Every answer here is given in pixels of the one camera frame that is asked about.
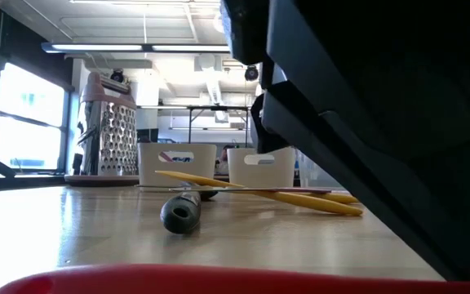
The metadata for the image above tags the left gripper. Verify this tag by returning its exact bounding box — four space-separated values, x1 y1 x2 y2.
220 0 470 136

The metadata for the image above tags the red silicone spatula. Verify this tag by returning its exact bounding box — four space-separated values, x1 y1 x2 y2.
0 263 470 294

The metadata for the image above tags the iridescent knife black handle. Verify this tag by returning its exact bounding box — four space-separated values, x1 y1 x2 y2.
159 186 332 235

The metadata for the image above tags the small white plastic bin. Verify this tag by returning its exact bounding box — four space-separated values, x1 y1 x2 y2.
226 146 297 189

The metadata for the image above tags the person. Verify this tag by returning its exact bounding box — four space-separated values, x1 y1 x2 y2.
217 144 236 176

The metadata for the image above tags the wide white plastic bin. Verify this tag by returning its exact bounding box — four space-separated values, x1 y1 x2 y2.
137 142 219 188

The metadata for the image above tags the long ceiling light bar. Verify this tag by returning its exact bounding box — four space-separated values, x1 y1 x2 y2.
41 42 232 54

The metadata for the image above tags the large window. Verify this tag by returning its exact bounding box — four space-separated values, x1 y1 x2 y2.
0 63 67 172

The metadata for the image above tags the black background table frame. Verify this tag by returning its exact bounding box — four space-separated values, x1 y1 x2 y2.
188 105 251 148

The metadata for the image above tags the steel box grater pink handle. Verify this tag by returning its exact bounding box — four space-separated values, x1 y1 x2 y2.
64 71 140 188

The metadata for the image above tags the black aluminium table frame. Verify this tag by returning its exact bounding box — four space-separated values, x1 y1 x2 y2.
0 149 139 196

